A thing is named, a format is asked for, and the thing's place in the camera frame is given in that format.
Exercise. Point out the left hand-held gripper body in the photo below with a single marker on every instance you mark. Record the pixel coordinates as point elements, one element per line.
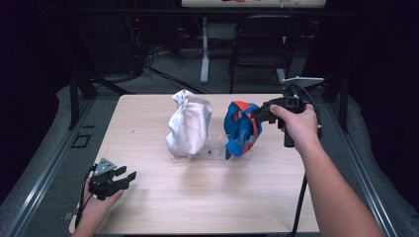
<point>102,181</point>

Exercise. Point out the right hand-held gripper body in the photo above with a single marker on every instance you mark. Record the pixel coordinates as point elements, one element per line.
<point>291,102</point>

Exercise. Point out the blue and orange cap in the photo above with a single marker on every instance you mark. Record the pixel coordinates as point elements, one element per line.
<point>240,131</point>

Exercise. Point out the clear acrylic rack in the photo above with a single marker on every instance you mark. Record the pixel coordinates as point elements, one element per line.
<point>214,153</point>

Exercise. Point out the white cloth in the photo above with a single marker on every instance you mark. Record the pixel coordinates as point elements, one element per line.
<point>189,126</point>

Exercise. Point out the person's right hand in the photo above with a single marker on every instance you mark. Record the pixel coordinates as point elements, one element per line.
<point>298,126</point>

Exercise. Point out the person's left hand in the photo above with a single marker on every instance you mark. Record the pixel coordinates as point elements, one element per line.
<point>97,207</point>

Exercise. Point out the black metal stand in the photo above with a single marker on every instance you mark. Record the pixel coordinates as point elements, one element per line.
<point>79,95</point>
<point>342,98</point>

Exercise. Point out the black folding chair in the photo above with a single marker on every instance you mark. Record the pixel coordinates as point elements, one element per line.
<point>263,42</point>

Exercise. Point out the white table leg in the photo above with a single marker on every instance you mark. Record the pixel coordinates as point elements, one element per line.
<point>205,59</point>

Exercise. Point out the grey metal rail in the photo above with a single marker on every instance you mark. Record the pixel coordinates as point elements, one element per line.
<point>365,174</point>
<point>39,184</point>

